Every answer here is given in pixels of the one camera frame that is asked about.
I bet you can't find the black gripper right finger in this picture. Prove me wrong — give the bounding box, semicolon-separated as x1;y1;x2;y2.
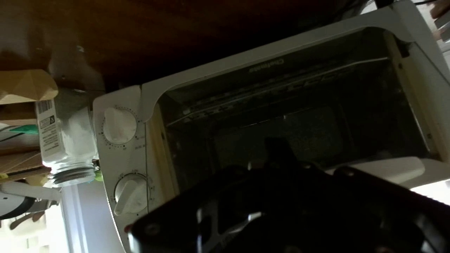
283;138;450;253

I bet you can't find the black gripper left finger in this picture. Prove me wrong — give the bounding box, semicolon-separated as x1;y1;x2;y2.
125;138;285;253

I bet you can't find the white toaster oven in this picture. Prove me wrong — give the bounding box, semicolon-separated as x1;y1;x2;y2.
91;0;450;253

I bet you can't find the clear plastic bottle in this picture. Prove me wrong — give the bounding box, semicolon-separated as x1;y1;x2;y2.
34;89;103;188

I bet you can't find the green hand tool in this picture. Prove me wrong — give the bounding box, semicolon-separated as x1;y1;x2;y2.
0;122;41;142

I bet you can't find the straw hat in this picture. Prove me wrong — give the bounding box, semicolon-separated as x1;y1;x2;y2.
0;69;60;105

